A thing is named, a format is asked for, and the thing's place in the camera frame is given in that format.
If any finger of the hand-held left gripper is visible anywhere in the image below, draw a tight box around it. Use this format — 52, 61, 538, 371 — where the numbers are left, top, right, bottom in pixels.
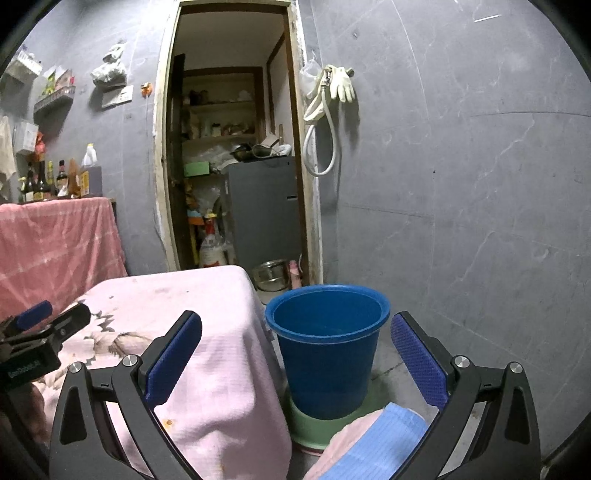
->
11, 303, 92, 352
0, 300, 53, 334

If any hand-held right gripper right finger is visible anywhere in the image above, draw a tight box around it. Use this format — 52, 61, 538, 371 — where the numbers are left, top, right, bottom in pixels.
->
390, 311, 542, 480

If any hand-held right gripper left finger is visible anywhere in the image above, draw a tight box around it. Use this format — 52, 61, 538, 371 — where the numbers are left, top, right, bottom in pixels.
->
48, 310, 204, 480

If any blue plastic bucket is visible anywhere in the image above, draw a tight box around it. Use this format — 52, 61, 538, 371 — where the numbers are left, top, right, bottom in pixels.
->
264, 285, 392, 421

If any pink floral blanket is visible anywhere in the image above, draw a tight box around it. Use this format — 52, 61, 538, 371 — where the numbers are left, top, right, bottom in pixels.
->
28, 265, 296, 480

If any pink checked cloth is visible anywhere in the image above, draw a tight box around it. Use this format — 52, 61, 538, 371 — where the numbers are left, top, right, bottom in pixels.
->
0, 196, 129, 319

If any white sack red print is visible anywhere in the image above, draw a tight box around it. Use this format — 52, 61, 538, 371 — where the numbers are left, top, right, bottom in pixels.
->
199, 233, 230, 267

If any green plastic basin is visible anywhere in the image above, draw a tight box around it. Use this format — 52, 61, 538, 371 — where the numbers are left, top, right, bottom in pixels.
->
288, 376, 393, 455

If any steel pot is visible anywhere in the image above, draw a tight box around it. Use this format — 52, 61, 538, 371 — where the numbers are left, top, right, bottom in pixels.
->
252, 260, 289, 292

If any tall dark sauce bottle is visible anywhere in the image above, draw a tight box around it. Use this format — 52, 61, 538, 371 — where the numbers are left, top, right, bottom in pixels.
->
34, 159, 51, 200

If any orange brown pouch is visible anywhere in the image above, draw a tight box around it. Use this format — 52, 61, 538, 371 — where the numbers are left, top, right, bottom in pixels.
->
67, 159, 83, 198

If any plastic jug with dark liquid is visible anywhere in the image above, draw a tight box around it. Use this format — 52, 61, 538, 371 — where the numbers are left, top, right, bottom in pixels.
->
81, 143, 103, 197

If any beige towel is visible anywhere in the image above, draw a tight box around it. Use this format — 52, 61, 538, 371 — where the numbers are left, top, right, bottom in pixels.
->
0, 115, 18, 178

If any grey cabinet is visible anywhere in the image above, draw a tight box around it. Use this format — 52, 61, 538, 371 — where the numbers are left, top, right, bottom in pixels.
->
222, 156, 303, 273

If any hanging filled plastic bag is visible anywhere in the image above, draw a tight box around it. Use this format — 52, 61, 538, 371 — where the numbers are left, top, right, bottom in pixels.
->
91, 41, 127, 88

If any wooden pantry shelf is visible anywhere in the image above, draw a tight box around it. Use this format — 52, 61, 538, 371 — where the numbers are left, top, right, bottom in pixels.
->
182, 67, 266, 153

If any cream rubber glove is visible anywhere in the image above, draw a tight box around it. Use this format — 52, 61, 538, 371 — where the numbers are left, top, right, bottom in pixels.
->
303, 69, 331, 123
330, 66, 356, 103

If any clear plastic bag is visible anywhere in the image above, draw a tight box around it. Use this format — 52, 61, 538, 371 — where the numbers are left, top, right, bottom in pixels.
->
299, 59, 324, 97

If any white wall box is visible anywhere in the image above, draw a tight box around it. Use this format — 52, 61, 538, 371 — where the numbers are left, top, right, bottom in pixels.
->
13, 120, 38, 155

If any wooden door frame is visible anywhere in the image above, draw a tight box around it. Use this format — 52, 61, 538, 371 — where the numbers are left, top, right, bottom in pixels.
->
152, 0, 324, 287

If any white hose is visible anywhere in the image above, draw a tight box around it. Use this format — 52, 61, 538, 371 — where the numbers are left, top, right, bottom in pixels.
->
303, 69, 339, 177

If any grey wall rack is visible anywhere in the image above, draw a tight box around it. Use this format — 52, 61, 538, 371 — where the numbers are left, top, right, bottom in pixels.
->
33, 85, 77, 116

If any white wall socket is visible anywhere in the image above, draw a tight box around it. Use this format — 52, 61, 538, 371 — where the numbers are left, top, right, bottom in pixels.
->
102, 84, 134, 109

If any white wall basket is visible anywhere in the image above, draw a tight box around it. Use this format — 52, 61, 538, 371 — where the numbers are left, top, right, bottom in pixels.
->
4, 48, 43, 86

